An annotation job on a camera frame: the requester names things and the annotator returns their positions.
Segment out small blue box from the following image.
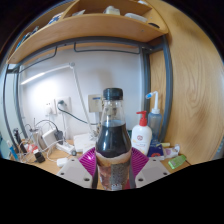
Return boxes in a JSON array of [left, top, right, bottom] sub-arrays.
[[147, 143, 165, 158]]

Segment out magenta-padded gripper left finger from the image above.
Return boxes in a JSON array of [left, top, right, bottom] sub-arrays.
[[56, 147, 99, 189]]

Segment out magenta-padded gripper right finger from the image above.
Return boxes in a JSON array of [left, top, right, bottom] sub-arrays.
[[128, 147, 171, 189]]

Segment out wooden shelf unit with items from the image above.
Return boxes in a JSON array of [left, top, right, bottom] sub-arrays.
[[6, 0, 169, 66]]

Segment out small green sanitizer bottle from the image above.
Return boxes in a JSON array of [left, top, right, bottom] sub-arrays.
[[167, 154, 188, 170]]

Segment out white desk lamp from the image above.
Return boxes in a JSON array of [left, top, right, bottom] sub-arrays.
[[19, 61, 101, 153]]

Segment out small pink white box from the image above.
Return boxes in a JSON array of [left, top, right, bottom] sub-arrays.
[[163, 143, 181, 159]]

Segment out white wall socket panel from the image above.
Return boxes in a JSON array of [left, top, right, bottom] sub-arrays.
[[43, 96, 72, 116]]

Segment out white power adapter block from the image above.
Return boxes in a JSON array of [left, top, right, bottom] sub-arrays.
[[41, 129, 58, 149]]

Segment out dark drink bottle black cap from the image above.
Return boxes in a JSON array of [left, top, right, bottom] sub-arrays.
[[94, 87, 133, 192]]

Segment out white lotion bottle red pump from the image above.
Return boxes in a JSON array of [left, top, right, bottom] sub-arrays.
[[130, 110, 153, 157]]

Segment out small blue capped bottle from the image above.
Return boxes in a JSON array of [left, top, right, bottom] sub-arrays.
[[6, 139, 19, 162]]

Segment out white wall box blue label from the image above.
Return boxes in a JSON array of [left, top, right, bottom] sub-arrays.
[[87, 93, 103, 113]]

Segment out white power strip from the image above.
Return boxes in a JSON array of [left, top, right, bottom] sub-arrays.
[[54, 141, 79, 156]]

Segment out black handheld shaver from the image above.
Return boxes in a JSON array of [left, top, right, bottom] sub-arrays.
[[13, 128, 28, 154]]

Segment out small white oval case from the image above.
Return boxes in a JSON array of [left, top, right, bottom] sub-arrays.
[[55, 157, 69, 168]]

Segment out black charger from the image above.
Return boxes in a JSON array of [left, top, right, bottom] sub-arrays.
[[53, 129, 64, 145]]

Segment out small black plug adapter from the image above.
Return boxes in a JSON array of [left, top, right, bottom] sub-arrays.
[[33, 151, 46, 164]]

